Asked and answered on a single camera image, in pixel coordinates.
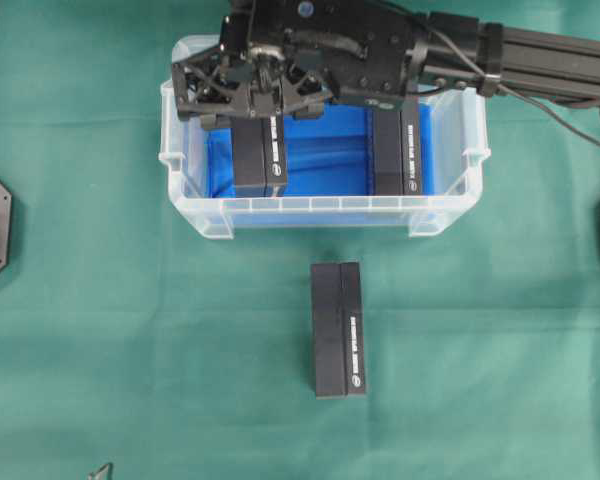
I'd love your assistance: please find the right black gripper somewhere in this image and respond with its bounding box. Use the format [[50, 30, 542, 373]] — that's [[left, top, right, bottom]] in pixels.
[[171, 1, 430, 124]]

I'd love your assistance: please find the black camera box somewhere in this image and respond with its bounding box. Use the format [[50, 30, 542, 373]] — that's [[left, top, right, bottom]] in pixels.
[[371, 98, 424, 196], [310, 262, 367, 399], [231, 116, 288, 198]]

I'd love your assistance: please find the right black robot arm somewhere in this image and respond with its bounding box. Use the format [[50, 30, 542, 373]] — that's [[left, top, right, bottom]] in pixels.
[[171, 1, 600, 119]]

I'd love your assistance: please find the clear plastic storage case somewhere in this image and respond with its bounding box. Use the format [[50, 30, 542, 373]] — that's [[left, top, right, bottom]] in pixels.
[[158, 32, 492, 241]]

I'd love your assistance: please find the blue liner sheet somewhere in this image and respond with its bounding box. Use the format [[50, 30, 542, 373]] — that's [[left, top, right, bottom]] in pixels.
[[206, 103, 434, 198]]

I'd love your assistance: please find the green table cloth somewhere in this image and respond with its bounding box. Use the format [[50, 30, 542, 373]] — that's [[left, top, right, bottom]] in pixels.
[[0, 1, 600, 479]]

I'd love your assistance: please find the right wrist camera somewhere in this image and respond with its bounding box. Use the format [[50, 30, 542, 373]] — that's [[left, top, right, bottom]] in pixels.
[[333, 95, 405, 111]]

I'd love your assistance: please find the small metal bracket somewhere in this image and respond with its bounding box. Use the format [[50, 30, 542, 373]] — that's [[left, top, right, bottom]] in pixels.
[[87, 462, 114, 480]]

